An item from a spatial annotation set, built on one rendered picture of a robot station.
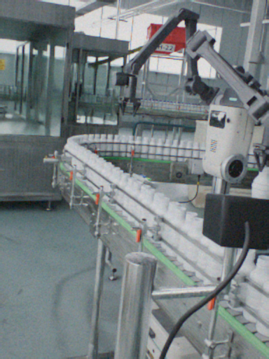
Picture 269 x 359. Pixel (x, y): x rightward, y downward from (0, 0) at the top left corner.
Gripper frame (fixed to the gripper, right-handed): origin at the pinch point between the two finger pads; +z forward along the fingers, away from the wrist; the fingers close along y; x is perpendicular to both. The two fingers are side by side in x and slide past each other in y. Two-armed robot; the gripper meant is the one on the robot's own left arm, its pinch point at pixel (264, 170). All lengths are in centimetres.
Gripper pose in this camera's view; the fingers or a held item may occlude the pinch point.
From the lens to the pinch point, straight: 157.4
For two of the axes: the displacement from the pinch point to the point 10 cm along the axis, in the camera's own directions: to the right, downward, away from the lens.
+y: 8.9, -0.1, 4.5
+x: -4.3, -2.8, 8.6
